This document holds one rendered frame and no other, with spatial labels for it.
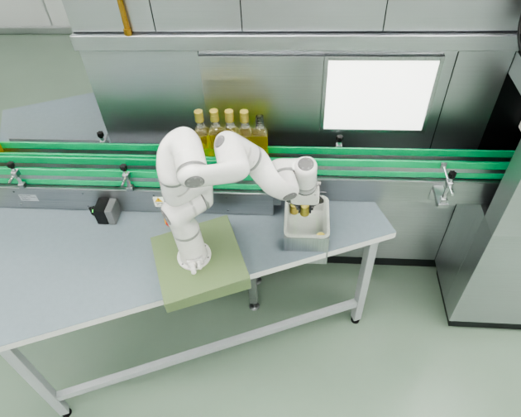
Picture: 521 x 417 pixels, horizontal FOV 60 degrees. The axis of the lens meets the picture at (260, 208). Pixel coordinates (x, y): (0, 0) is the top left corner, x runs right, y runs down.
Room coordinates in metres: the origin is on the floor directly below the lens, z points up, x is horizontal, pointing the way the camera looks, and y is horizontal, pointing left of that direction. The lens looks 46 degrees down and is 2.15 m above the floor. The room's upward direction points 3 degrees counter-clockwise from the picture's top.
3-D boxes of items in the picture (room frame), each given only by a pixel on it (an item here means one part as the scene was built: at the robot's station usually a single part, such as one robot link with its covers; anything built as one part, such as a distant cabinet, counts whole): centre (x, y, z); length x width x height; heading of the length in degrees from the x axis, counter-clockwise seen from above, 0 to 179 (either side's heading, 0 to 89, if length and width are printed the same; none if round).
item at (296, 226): (1.20, -0.18, 0.80); 0.22 x 0.17 x 0.09; 173
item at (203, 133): (1.47, 0.22, 0.99); 0.06 x 0.06 x 0.21; 83
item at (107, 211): (1.33, 0.64, 0.79); 0.08 x 0.08 x 0.08; 83
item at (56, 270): (1.68, 0.43, 0.73); 1.58 x 1.52 x 0.04; 106
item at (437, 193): (1.24, -0.71, 0.90); 0.17 x 0.05 x 0.23; 173
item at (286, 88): (1.56, -0.25, 1.15); 0.90 x 0.03 x 0.34; 83
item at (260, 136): (1.45, -0.02, 0.99); 0.06 x 0.06 x 0.21; 84
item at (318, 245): (1.23, -0.18, 0.79); 0.27 x 0.17 x 0.08; 173
